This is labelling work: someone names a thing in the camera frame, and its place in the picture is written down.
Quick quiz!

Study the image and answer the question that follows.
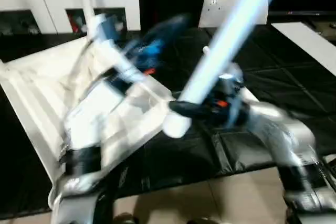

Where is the white table leg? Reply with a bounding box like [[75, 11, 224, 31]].
[[162, 0, 291, 138], [202, 46, 260, 104], [76, 0, 99, 38]]

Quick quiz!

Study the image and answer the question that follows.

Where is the white plastic table top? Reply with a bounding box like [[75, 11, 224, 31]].
[[0, 34, 184, 204]]

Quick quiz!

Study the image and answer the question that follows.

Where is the white chair back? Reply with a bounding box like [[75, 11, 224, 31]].
[[198, 0, 270, 28]]

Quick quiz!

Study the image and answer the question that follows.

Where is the red packet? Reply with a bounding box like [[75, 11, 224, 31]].
[[68, 14, 77, 32]]

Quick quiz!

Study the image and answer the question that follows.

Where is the dark robot right foot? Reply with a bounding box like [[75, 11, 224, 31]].
[[188, 216, 211, 224]]

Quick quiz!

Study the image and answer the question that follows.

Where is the dark robot foot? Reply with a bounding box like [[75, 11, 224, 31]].
[[112, 212, 137, 224], [188, 216, 211, 224]]

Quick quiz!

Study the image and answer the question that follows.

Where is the dark robot left foot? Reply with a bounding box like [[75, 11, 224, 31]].
[[112, 212, 137, 224]]

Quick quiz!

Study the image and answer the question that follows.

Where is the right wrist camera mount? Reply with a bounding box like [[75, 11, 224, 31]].
[[217, 71, 245, 127]]

